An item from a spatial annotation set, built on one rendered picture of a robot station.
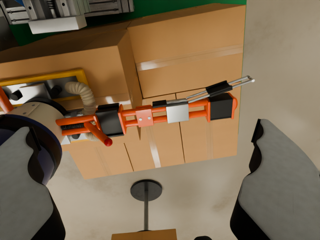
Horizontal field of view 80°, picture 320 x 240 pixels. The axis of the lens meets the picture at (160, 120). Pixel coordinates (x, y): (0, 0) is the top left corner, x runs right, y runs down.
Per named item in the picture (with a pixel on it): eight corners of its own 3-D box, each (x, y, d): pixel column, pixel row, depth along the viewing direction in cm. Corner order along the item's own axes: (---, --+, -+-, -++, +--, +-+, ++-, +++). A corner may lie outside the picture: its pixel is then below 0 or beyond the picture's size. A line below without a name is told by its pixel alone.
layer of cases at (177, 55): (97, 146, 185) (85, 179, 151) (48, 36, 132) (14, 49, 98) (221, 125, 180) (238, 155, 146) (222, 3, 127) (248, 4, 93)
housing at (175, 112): (166, 117, 66) (167, 124, 62) (164, 99, 63) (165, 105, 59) (186, 114, 66) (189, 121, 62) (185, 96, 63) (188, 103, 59)
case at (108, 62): (46, 114, 119) (6, 159, 85) (12, 47, 98) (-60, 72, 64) (142, 100, 118) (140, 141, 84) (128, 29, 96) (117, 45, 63)
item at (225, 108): (204, 115, 66) (207, 122, 62) (204, 95, 62) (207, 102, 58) (228, 111, 66) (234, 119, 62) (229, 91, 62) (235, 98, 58)
